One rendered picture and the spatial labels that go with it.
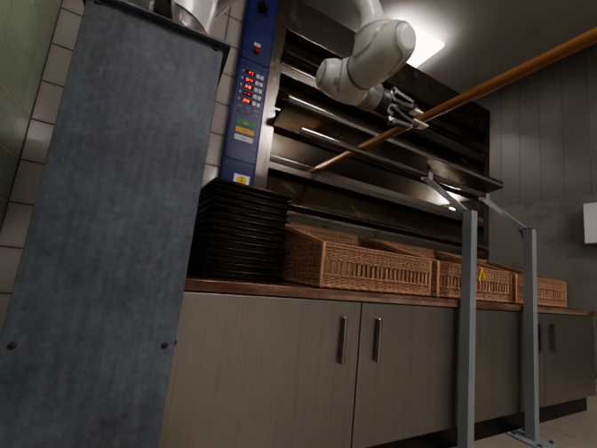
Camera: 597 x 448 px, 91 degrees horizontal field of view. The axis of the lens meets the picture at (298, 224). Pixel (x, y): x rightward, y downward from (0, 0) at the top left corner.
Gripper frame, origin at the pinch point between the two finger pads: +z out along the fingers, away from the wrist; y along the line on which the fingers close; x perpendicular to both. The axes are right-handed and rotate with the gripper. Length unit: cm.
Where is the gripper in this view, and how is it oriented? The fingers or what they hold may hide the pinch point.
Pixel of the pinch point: (418, 119)
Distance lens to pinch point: 117.8
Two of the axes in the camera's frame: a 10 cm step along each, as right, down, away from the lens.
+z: 8.8, 1.7, 4.5
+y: -1.1, 9.8, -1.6
